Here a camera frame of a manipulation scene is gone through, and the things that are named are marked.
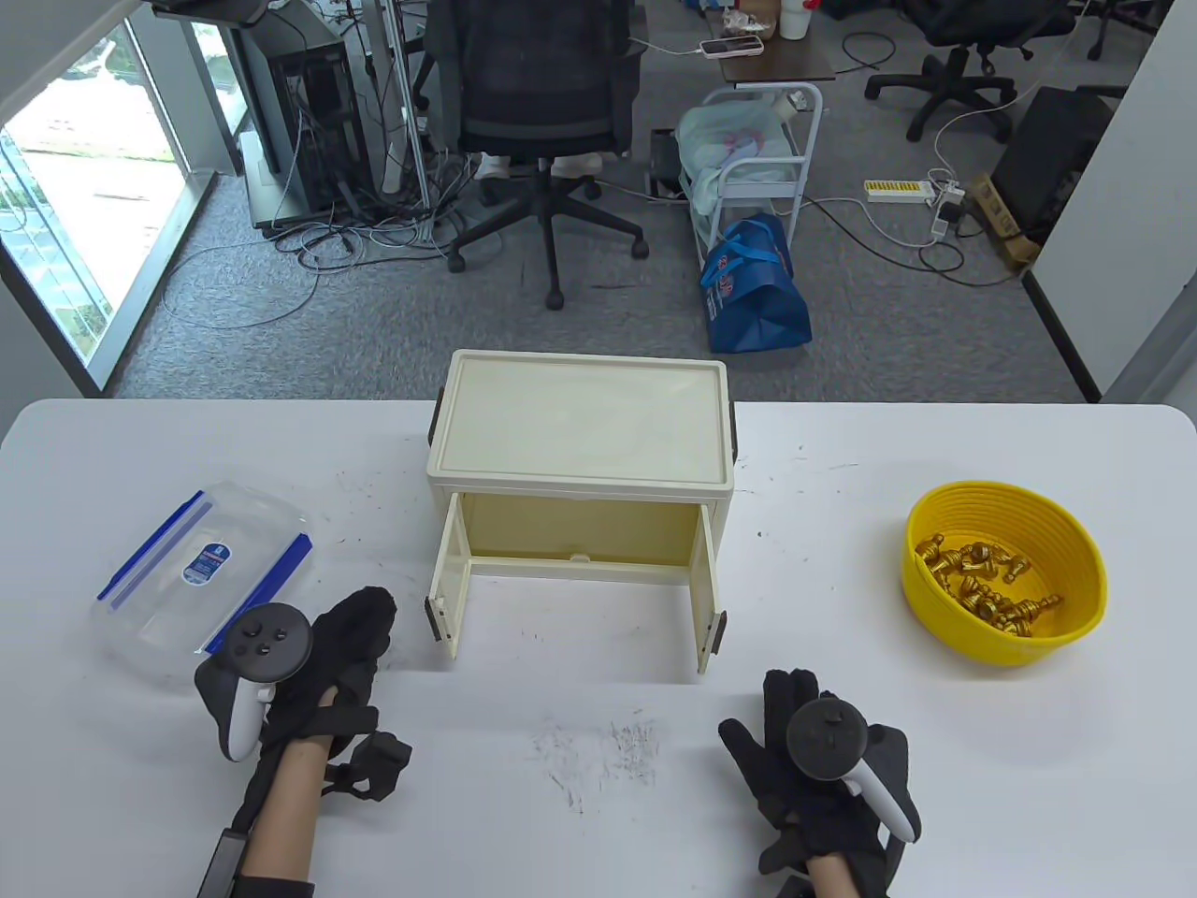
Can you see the person's right hand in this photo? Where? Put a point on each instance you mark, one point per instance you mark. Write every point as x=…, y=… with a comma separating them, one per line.
x=757, y=758

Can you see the person's left hand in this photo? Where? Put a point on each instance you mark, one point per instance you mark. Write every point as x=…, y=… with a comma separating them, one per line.
x=346, y=645

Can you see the clear plastic box lid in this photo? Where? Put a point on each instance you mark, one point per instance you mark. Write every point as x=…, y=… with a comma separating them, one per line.
x=224, y=533

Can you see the clear plastic box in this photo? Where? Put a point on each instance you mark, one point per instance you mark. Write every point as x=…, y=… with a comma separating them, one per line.
x=140, y=659

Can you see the pile of gold chess pieces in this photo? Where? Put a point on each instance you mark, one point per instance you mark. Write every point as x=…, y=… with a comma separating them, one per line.
x=977, y=561

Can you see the cream plastic cabinet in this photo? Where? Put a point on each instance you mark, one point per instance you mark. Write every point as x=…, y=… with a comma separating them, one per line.
x=580, y=421

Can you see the yellow ribbed bowl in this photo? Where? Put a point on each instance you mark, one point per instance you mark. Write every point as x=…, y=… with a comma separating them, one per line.
x=1029, y=514

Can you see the person's left forearm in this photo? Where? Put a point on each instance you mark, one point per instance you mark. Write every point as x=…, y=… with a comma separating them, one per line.
x=285, y=814

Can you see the person's right forearm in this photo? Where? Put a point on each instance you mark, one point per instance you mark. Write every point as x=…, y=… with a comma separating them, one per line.
x=830, y=879

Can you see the black forearm pack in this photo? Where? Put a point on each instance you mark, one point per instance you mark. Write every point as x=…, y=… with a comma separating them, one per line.
x=223, y=865

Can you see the black floor box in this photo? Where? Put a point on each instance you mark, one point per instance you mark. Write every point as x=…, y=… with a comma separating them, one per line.
x=664, y=159

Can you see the cardboard box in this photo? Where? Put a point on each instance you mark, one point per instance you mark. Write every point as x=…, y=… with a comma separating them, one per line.
x=1001, y=220

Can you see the grey handheld controller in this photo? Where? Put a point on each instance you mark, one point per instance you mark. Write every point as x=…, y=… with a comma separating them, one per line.
x=266, y=641
x=828, y=739

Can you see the blue shopping bag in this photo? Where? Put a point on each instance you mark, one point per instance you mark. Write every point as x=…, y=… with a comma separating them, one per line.
x=757, y=299

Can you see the black computer tower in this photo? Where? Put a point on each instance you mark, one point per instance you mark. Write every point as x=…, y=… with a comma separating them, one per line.
x=318, y=112

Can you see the white desk leg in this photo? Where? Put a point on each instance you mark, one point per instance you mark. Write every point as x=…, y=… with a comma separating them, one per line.
x=393, y=112

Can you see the glass window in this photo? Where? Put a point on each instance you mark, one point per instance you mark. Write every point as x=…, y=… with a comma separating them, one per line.
x=84, y=168

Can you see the white power adapter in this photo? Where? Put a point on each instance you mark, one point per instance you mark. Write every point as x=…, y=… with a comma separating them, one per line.
x=944, y=217

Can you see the yellow white power strip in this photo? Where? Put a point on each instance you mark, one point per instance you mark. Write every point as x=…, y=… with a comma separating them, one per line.
x=898, y=191

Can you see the white rolling cart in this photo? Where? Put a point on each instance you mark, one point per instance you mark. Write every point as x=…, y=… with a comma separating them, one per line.
x=762, y=173

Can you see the black mesh office chair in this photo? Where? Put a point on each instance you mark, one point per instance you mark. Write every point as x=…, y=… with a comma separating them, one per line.
x=533, y=75

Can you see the white plastic bag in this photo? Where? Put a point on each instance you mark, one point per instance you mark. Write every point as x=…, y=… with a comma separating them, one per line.
x=725, y=131

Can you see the black equipment case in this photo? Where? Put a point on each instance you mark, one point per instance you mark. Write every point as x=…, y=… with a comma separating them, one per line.
x=1057, y=159

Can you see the brown side table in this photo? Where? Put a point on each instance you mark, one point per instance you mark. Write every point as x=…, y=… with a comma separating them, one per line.
x=795, y=61

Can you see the pink smartphone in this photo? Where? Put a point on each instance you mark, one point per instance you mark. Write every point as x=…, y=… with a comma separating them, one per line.
x=732, y=46

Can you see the white paper cup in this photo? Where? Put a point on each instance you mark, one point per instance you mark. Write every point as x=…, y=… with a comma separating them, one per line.
x=793, y=23

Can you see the snack packet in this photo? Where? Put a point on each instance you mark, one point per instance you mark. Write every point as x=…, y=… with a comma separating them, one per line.
x=748, y=21

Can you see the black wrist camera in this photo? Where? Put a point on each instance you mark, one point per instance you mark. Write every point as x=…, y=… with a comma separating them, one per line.
x=379, y=762

